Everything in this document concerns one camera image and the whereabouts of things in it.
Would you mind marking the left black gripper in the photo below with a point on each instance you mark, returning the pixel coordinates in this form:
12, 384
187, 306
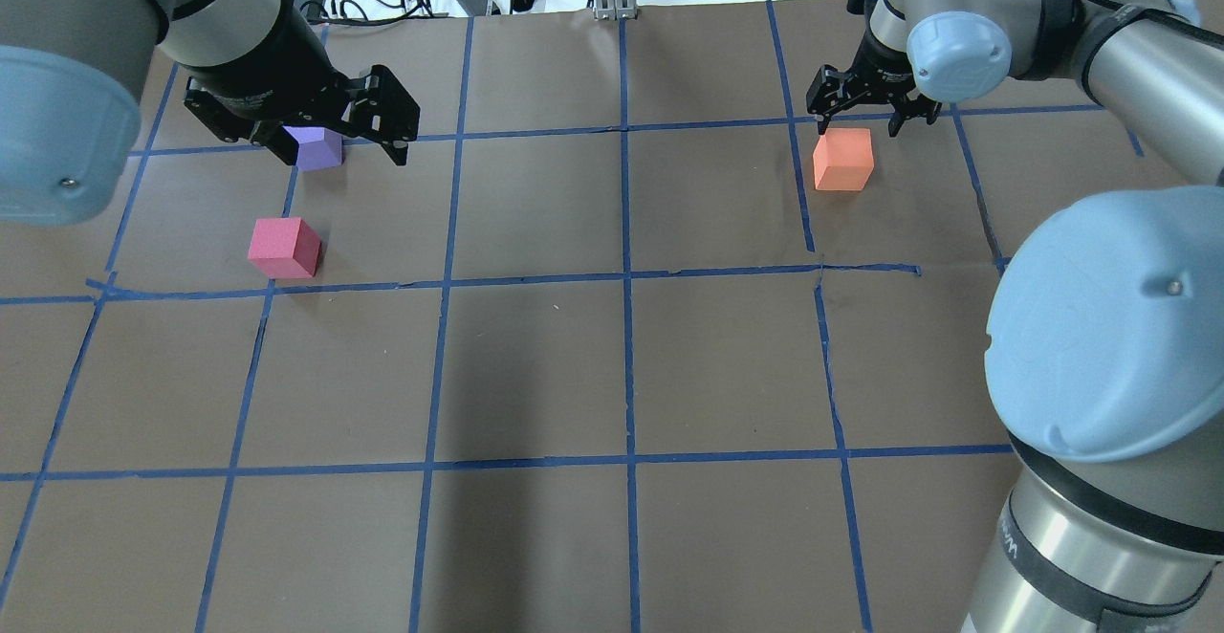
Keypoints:
271, 67

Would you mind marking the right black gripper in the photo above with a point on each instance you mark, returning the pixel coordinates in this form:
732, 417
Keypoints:
882, 61

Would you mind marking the pink foam cube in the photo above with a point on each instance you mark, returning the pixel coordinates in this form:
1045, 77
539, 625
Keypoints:
285, 248

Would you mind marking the purple foam cube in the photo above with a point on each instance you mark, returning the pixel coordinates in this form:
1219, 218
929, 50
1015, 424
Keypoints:
317, 148

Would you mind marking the orange foam cube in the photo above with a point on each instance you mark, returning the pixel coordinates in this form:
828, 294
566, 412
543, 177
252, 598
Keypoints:
843, 160

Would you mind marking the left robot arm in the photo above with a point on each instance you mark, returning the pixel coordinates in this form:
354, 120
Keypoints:
72, 73

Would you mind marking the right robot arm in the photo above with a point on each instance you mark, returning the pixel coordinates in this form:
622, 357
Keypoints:
1106, 330

